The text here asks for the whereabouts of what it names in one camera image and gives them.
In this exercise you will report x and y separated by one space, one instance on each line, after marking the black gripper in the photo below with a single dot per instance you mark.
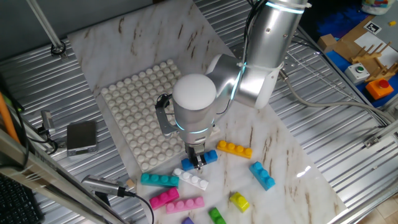
196 149

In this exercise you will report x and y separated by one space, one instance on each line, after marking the blue four-stud block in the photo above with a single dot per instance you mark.
211 156

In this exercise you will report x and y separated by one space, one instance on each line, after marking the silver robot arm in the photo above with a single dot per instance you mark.
264 46

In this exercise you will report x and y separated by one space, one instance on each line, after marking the white four-stud block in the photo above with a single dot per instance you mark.
191 180

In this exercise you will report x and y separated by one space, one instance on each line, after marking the orange four-stud block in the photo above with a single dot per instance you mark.
234 149

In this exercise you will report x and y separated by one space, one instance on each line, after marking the teal four-stud block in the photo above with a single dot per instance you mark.
158 181

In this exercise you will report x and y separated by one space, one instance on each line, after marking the pink four-stud block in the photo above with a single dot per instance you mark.
185 206

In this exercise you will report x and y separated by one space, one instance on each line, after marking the magenta three-stud block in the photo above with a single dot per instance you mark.
163 199

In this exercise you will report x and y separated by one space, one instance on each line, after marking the green two-stud block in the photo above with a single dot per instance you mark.
217 217

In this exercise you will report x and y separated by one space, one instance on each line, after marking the purple two-stud block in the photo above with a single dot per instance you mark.
187 221

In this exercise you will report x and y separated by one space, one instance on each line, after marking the yellow two-stud block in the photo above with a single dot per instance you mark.
240 203

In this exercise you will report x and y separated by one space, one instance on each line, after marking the white studded baseplate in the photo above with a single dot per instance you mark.
133 124

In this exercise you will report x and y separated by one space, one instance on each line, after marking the light blue three-stud block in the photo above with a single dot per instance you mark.
262 176

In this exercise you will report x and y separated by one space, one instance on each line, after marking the silver digital scale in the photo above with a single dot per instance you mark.
81 137

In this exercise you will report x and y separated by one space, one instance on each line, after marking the white marble board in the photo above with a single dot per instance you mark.
155 37

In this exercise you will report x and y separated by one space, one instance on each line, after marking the small cardboard box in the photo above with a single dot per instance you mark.
326 42

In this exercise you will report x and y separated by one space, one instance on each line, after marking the grey green-button box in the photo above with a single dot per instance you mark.
357 74

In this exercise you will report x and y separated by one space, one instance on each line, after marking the black keyboard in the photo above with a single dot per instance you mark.
15 205

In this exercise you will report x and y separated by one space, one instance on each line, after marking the brown cardboard sheet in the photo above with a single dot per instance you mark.
345 46

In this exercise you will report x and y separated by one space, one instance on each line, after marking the orange pole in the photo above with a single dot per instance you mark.
7 118

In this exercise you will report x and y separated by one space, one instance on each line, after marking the orange emergency stop button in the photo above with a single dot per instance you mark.
377 90

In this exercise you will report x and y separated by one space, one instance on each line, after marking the silver tripod pole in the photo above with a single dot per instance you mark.
46 28

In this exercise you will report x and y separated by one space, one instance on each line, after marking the wooden peg rack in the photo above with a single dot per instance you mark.
367 56

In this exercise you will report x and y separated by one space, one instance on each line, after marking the white paper sheet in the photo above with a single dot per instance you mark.
365 40

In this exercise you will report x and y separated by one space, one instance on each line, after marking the black white marker tag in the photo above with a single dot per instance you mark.
372 27

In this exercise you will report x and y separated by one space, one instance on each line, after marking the bag of toys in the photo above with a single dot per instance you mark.
376 6

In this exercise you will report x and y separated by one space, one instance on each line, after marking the tiny yellow block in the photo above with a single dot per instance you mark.
392 23

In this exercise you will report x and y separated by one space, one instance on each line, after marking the grey wrist mount bracket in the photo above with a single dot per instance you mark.
161 123

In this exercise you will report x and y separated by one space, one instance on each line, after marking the aluminium frame bar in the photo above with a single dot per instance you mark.
46 177

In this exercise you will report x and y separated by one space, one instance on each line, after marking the small silver clamped camera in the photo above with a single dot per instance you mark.
47 121

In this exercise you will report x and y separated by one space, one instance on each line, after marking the small metal bracket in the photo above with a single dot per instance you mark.
371 141

